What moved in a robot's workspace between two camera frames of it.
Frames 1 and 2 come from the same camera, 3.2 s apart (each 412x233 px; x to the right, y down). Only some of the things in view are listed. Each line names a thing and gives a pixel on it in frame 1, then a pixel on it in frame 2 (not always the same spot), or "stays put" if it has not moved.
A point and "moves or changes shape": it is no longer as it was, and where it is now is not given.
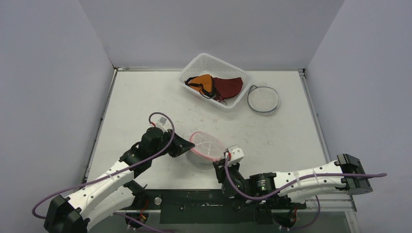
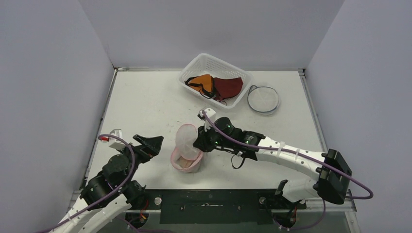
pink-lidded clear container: (207, 149) moves or changes shape
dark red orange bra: (216, 88) stays put
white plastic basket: (206, 64) stays put
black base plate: (197, 207) stays put
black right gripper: (220, 166) → (203, 141)
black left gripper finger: (180, 146) → (151, 145)
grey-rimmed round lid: (263, 100) stays put
